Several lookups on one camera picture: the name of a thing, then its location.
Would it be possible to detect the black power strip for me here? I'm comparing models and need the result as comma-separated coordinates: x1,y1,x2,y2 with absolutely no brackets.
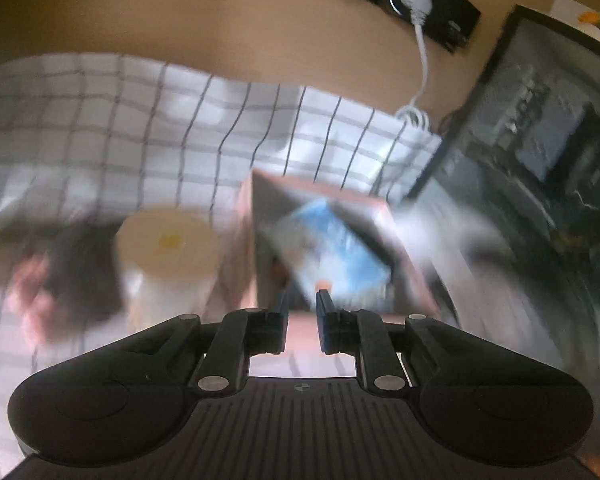
275,0,482,53

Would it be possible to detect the light blue packet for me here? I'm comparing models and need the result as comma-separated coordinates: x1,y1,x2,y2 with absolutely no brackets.
270,197,398,306

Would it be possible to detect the large clear flower-label jar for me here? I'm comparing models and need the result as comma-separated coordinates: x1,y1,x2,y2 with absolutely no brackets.
116,207,223,333

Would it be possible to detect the pink ruffled sock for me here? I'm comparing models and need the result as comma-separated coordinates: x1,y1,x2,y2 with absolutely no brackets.
7,255,56,346

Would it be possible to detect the black computer case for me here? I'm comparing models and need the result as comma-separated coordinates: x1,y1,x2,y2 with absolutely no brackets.
410,4,600,461

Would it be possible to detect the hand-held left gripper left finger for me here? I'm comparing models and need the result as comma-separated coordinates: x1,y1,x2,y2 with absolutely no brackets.
145,287,290,396

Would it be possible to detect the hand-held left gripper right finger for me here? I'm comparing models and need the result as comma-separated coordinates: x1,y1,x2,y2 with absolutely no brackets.
316,289,461,393

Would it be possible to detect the white power cable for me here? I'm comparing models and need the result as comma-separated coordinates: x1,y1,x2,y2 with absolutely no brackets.
392,0,433,133

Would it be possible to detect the black plush toy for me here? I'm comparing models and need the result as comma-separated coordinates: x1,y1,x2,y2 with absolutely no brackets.
22,220,126,333

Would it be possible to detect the pink cardboard box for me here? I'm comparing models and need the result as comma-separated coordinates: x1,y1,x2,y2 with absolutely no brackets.
220,169,441,328

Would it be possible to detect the white checkered tablecloth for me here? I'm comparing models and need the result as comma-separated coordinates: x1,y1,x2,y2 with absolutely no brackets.
0,52,481,480

